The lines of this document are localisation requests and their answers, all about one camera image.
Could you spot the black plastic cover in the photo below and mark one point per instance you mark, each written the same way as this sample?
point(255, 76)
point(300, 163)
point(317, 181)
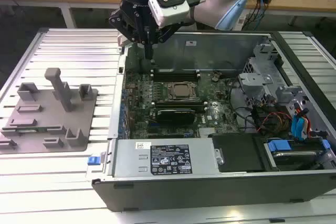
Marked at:
point(236, 153)

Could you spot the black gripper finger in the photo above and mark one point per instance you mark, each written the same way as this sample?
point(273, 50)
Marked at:
point(116, 22)
point(168, 33)

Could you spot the green RAM stick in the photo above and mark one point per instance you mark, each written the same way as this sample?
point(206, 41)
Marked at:
point(39, 129)

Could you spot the silver CPU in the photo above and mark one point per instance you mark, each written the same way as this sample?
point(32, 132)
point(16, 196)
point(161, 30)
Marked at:
point(181, 90)

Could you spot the blue case latch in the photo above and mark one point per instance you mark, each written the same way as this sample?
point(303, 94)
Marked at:
point(94, 161)

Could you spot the black PC case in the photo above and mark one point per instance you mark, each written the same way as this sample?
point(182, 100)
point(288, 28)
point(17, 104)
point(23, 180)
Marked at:
point(183, 190)

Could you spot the RAM slot with white clips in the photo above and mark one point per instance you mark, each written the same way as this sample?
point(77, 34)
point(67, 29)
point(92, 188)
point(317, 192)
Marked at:
point(176, 69)
point(176, 76)
point(181, 103)

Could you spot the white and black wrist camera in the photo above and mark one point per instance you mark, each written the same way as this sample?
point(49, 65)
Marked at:
point(170, 11)

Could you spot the hard disk in blue carrier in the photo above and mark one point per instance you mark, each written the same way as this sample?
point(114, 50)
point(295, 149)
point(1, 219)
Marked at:
point(279, 146)

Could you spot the green motherboard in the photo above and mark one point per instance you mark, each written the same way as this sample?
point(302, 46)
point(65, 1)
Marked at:
point(223, 108)

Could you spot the silver chipset heatsink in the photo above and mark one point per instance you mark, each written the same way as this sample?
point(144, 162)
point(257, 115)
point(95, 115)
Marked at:
point(218, 132)

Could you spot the black RAM slot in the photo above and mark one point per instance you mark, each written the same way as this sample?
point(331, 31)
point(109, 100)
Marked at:
point(176, 79)
point(176, 73)
point(181, 101)

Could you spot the grey parts rack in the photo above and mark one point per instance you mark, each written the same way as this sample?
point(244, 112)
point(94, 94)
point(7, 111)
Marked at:
point(50, 119)

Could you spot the grey power supply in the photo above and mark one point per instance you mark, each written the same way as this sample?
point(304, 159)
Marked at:
point(131, 161)

